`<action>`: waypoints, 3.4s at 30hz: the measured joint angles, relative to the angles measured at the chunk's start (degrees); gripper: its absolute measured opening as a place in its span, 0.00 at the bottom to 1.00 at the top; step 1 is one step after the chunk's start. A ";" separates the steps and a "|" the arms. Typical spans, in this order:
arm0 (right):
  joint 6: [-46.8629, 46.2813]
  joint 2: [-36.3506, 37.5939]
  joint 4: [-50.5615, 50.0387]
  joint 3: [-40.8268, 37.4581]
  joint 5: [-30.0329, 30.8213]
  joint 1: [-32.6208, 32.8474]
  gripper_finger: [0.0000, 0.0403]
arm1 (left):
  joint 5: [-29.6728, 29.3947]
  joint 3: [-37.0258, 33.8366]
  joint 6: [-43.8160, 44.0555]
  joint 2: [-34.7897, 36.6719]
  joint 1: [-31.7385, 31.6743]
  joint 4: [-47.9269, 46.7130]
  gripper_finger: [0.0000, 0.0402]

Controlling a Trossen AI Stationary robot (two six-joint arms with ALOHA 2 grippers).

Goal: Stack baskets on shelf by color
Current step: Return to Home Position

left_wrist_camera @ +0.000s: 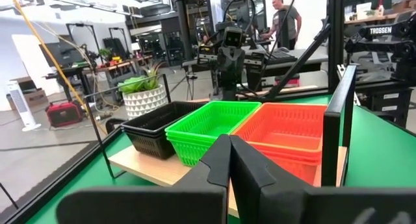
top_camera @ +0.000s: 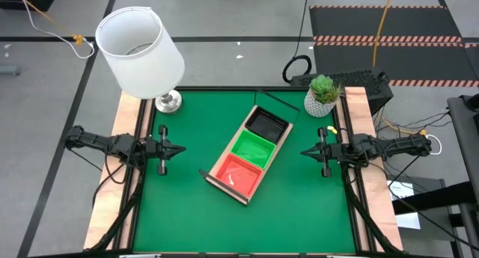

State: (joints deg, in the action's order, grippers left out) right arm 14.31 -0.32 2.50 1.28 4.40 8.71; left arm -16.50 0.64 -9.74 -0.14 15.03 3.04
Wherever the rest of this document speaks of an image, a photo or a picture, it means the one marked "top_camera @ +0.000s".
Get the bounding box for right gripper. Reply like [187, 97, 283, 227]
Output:
[300, 126, 351, 178]

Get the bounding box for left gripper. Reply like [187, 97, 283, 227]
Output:
[144, 124, 187, 176]

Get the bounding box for black slotted plastic basket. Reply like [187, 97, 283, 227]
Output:
[245, 105, 290, 145]

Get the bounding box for green slotted plastic basket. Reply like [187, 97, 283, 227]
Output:
[231, 129, 277, 170]

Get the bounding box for red slotted plastic basket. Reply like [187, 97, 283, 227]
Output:
[216, 153, 264, 198]

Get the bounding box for wooden table side board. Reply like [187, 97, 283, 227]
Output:
[344, 86, 404, 251]
[82, 90, 154, 251]

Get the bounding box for succulent in patterned white pot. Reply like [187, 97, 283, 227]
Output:
[304, 73, 344, 119]

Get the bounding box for black perforated computer case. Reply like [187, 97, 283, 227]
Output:
[290, 67, 394, 115]

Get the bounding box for white shade table lamp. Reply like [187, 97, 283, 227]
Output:
[95, 6, 186, 114]

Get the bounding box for white paper sheet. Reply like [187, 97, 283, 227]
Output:
[387, 179, 422, 230]

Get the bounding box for black mat hazard stripes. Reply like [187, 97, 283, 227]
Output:
[313, 40, 479, 87]
[309, 4, 465, 43]

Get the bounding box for grey cylinder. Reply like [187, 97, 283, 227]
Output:
[0, 65, 24, 76]

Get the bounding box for black coiled cable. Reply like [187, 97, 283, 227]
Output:
[281, 0, 314, 85]

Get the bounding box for black cable conduit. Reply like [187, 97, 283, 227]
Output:
[341, 164, 398, 254]
[89, 164, 147, 251]

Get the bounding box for white cable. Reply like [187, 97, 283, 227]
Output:
[14, 0, 97, 60]
[426, 133, 443, 156]

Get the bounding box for yellow cable with connector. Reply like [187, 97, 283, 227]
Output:
[7, 0, 85, 46]

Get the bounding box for black desk frame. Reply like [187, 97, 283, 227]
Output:
[391, 94, 479, 258]

